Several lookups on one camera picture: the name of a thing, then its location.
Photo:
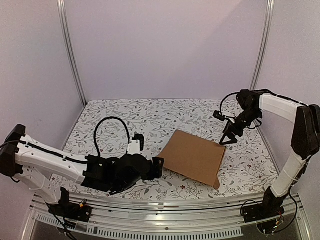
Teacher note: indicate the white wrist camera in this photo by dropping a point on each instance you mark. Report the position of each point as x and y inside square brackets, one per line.
[136, 145]
[223, 118]

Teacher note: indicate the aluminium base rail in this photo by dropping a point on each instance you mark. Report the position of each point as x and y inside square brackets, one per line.
[201, 219]

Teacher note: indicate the aluminium frame post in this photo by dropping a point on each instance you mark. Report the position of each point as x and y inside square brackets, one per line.
[61, 5]
[270, 4]

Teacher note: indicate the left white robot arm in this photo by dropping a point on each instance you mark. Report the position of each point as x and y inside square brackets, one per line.
[24, 158]

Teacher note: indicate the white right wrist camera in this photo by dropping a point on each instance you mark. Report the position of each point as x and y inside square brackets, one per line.
[223, 118]

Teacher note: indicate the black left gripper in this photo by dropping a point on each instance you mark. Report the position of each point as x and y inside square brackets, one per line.
[157, 169]

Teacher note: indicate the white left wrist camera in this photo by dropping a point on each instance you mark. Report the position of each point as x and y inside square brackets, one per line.
[136, 145]

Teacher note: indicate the brown cardboard box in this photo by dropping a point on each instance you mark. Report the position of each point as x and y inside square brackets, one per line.
[194, 157]

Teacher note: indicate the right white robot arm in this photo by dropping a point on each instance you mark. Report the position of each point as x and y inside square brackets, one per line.
[302, 132]

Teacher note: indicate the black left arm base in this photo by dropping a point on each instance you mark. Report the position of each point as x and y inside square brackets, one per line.
[79, 211]

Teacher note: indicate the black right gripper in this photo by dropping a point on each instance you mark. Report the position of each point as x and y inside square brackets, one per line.
[235, 127]

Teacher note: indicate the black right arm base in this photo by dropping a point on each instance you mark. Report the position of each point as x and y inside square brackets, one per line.
[271, 206]

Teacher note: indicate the floral patterned table mat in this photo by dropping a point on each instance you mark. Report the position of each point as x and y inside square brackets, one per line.
[105, 125]

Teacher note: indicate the left aluminium frame post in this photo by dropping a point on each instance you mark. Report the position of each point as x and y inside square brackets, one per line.
[61, 5]

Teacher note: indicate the right aluminium frame post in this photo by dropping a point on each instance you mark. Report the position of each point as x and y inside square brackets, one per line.
[270, 4]

